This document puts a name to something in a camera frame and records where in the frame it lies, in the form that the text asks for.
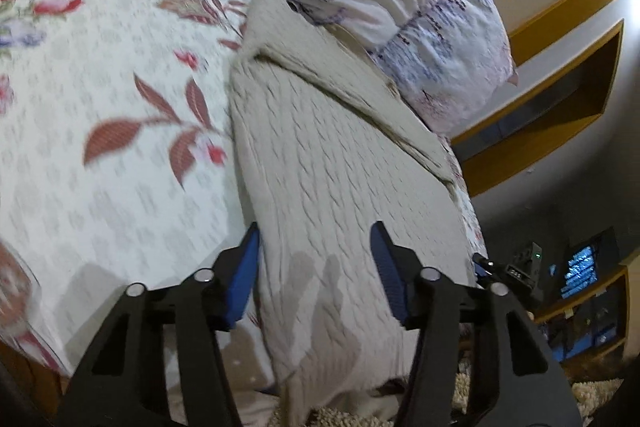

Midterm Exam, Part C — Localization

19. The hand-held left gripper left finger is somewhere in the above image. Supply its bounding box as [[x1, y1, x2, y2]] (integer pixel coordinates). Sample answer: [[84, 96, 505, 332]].
[[56, 221, 261, 427]]

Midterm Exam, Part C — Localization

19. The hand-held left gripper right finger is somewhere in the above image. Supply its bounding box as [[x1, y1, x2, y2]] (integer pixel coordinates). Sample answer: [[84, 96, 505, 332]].
[[369, 221, 583, 427]]

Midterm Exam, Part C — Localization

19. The beige knitted blanket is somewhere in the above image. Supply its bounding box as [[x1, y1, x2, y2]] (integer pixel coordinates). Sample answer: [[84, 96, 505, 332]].
[[229, 0, 477, 425]]

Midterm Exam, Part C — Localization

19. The lit screen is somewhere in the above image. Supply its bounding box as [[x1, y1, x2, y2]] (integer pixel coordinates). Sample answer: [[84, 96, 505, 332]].
[[562, 244, 600, 300]]

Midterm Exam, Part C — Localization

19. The wooden shelf unit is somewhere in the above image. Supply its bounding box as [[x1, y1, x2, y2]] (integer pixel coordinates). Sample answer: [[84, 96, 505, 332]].
[[530, 264, 631, 365]]

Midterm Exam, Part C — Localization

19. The cream shaggy rug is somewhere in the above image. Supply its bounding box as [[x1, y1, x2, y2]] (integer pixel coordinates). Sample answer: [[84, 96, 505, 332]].
[[270, 357, 626, 427]]

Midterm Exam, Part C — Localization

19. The floral bed sheet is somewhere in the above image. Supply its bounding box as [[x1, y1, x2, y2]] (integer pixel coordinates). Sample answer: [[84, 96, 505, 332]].
[[0, 0, 488, 395]]

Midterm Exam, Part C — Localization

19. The wooden wall shelf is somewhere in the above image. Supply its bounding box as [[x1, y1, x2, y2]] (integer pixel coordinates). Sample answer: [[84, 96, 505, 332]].
[[450, 0, 632, 198]]

